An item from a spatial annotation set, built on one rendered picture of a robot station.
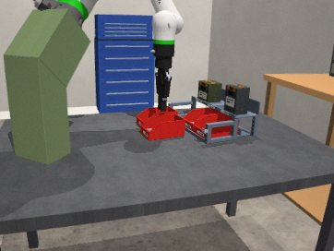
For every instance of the dark grey case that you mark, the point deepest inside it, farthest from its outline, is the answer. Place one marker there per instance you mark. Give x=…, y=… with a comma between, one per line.
x=236, y=100

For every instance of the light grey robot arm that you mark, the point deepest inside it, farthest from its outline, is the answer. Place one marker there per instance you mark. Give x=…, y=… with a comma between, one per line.
x=163, y=24

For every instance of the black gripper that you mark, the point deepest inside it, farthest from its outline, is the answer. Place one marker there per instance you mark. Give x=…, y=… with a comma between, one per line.
x=163, y=81

